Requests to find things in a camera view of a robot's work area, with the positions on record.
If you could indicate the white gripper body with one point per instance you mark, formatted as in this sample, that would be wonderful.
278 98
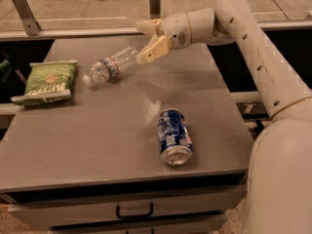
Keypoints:
175 29

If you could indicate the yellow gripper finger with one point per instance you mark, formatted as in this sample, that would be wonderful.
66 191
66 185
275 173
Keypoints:
157 47
149 27

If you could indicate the clear plastic water bottle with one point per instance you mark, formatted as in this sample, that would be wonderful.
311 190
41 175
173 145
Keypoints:
109 67

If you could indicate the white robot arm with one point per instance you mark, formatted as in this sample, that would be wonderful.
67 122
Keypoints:
280 168

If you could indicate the blue soda can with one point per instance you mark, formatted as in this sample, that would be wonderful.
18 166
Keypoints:
174 140

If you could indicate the green chip bag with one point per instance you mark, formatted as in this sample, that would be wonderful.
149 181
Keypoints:
48 82

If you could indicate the dark green object at left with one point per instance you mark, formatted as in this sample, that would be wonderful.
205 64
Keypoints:
5 70

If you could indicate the grey lower drawer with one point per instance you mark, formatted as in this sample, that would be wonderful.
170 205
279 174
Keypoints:
196 224

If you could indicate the grey drawer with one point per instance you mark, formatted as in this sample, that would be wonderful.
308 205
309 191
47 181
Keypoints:
102 208
196 224

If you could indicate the grey upper drawer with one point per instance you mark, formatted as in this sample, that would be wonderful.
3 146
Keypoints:
102 208

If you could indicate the middle metal railing bracket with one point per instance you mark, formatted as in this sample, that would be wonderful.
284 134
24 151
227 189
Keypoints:
155 9

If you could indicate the metal railing bracket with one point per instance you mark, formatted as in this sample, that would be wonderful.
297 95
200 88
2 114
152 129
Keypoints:
155 9
30 24

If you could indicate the left metal railing bracket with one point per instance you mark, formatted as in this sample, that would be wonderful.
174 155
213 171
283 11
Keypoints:
30 24

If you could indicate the black drawer handle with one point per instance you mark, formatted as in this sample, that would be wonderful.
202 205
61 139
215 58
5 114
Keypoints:
136 211

